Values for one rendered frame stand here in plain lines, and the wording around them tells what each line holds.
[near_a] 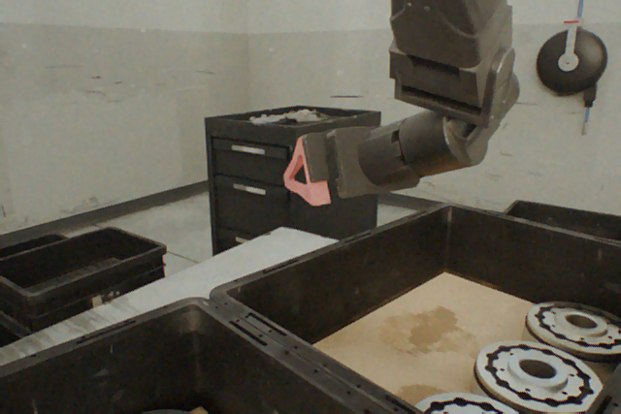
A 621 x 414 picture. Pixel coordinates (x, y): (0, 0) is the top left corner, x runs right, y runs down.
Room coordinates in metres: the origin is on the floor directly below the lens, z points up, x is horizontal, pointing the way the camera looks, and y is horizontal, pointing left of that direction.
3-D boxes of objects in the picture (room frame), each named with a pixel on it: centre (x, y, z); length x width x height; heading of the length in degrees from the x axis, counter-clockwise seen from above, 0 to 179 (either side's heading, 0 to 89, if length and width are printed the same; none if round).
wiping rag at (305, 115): (2.11, 0.02, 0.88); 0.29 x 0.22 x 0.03; 144
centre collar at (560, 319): (0.44, -0.28, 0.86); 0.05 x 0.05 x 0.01
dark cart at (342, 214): (1.99, 0.05, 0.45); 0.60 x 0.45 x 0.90; 144
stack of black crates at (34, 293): (1.25, 0.65, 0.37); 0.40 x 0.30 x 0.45; 144
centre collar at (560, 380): (0.36, -0.20, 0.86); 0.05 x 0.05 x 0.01
